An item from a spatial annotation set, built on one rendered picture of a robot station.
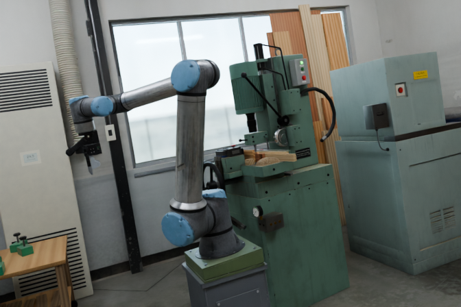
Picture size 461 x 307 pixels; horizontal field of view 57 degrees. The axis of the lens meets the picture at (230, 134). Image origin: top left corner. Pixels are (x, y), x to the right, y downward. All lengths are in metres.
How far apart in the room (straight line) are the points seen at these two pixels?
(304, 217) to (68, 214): 1.78
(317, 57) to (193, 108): 2.87
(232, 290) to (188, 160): 0.60
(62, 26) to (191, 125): 2.18
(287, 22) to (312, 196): 2.15
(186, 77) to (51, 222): 2.14
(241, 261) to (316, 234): 0.93
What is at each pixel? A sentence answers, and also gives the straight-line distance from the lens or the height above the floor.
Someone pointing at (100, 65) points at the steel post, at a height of 1.76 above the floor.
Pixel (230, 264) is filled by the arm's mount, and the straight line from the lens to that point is 1.83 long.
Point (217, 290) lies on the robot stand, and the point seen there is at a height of 0.50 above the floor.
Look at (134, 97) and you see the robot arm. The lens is 1.97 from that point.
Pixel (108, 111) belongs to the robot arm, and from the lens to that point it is 1.99.
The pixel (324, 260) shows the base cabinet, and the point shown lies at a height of 0.23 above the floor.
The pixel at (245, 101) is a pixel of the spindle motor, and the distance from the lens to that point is 2.54.
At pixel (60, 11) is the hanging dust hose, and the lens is 3.64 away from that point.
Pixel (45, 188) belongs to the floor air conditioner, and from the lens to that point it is 3.41.
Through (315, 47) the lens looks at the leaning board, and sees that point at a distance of 4.35.
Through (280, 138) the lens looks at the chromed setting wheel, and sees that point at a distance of 2.58.
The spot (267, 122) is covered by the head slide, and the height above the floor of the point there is 1.12.
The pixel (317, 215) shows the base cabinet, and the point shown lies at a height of 0.51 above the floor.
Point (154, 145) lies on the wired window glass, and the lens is 3.83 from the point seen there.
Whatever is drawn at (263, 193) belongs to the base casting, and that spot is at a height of 0.74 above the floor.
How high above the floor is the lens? 1.22
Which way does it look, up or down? 3 degrees down
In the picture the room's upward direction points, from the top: 9 degrees counter-clockwise
